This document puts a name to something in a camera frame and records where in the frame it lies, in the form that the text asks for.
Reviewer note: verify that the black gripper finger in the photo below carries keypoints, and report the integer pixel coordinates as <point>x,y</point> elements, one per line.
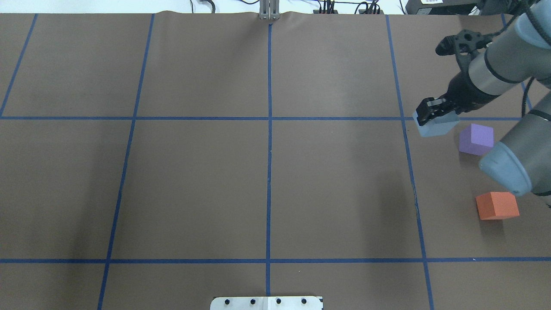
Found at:
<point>440,107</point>
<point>424,111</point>

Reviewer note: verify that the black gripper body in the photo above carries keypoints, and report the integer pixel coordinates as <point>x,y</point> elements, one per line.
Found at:
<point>464,93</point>

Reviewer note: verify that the light blue foam block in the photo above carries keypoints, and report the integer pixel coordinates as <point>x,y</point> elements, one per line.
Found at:
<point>439,126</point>

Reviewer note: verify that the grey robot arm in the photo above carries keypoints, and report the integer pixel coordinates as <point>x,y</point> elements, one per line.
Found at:
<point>490,65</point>

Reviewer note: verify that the purple foam block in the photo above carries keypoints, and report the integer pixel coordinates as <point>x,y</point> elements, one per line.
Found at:
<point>476,139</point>

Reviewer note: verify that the orange foam block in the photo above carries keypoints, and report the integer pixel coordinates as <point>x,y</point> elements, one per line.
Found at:
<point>497,206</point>

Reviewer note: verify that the black device on table edge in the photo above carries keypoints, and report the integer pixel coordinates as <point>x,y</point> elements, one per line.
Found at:
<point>440,7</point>

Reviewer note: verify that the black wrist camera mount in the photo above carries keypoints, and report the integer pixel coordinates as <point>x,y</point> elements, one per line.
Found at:
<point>465,46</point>

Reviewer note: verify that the grey metal clamp bracket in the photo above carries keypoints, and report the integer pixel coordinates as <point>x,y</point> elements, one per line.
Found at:
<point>269,9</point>

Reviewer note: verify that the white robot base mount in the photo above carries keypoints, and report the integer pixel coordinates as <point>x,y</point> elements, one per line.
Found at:
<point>268,303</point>

